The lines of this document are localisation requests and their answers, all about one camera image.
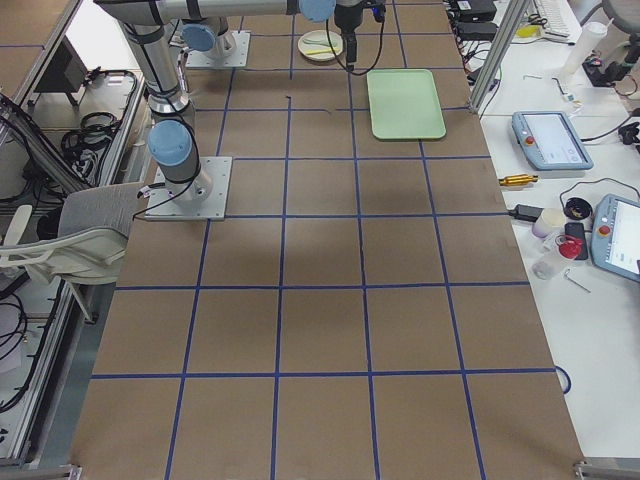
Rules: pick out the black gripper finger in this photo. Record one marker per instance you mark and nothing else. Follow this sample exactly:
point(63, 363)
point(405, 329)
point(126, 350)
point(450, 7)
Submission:
point(351, 49)

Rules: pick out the beige round plate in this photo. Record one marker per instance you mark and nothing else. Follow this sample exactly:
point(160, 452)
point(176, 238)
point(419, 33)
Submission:
point(319, 39)

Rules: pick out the yellow plastic fork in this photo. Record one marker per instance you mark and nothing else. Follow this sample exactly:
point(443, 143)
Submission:
point(319, 51)

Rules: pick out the light green tray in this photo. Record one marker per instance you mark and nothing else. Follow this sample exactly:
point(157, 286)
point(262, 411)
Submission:
point(404, 105)

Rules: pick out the black computer box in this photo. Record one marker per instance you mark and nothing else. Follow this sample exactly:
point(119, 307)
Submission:
point(472, 10)

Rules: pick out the yellow tape roll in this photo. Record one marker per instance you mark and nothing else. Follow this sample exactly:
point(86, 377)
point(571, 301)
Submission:
point(529, 31)

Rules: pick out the white keyboard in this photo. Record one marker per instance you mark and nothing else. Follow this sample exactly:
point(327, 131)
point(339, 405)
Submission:
point(553, 26)

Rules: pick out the upper teach pendant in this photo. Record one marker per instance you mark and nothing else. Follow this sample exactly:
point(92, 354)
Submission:
point(549, 141)

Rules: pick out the teach pendant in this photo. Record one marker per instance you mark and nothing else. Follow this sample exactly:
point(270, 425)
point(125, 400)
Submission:
point(549, 141)
point(615, 236)

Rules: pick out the gold cylindrical tool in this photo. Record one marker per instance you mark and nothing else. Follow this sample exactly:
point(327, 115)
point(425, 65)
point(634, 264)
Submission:
point(517, 180)

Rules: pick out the white paper roll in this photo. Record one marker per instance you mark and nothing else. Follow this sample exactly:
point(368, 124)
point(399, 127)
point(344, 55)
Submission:
point(591, 35)

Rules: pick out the black power adapter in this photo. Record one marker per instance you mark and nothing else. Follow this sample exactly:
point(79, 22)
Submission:
point(526, 213)

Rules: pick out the white lavender cup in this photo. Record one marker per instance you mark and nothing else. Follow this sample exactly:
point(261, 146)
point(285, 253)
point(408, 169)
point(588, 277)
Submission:
point(549, 220)

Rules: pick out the black round dish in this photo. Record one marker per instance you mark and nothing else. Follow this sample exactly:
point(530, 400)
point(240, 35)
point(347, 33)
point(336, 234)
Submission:
point(578, 209)

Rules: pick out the black smartphone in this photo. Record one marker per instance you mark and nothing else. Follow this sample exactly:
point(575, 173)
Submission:
point(576, 230)

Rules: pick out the red round object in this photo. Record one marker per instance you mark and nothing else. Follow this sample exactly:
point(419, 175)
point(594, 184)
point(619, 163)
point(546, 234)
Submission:
point(569, 247)

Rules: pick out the grey office chair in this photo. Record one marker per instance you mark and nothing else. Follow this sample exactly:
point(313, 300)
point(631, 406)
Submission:
point(90, 245)

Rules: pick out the silver allen key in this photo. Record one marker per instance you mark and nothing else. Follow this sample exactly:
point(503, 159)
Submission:
point(567, 276)

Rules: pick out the lower teach pendant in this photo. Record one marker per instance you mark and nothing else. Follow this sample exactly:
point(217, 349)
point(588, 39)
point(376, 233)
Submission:
point(615, 236)

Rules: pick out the aluminium frame post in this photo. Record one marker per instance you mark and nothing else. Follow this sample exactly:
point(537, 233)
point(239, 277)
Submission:
point(509, 23)

